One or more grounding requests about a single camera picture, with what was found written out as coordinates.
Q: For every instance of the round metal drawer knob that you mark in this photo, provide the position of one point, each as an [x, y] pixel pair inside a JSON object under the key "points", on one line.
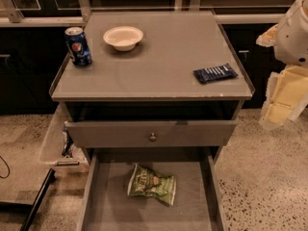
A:
{"points": [[152, 137]]}

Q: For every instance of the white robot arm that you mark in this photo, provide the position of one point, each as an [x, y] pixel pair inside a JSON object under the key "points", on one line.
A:
{"points": [[291, 40]]}

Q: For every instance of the grey top drawer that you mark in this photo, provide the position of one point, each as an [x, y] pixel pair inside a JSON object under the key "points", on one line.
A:
{"points": [[112, 134]]}

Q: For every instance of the green jalapeno chip bag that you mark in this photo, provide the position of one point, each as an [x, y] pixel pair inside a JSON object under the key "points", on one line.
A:
{"points": [[147, 182]]}

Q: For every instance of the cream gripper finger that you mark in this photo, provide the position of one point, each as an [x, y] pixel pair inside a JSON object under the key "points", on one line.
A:
{"points": [[267, 39], [286, 96]]}

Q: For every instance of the grey drawer cabinet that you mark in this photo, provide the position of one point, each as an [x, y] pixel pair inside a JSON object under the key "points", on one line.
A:
{"points": [[154, 81]]}

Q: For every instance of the snack bags in bin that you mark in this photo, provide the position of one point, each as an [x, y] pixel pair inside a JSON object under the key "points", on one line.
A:
{"points": [[69, 141]]}

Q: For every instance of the grey open middle drawer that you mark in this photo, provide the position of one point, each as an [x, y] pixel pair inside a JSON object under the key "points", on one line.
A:
{"points": [[194, 205]]}

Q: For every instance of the black floor bar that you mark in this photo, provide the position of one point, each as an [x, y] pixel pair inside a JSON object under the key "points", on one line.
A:
{"points": [[49, 178]]}

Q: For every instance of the dark blue snack bar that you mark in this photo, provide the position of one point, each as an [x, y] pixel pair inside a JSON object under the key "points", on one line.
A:
{"points": [[214, 73]]}

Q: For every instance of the blue pepsi can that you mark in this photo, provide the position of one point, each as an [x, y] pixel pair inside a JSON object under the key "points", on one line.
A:
{"points": [[78, 48]]}

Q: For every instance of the dark background cabinets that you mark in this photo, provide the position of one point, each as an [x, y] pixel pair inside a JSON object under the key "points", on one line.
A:
{"points": [[38, 50]]}

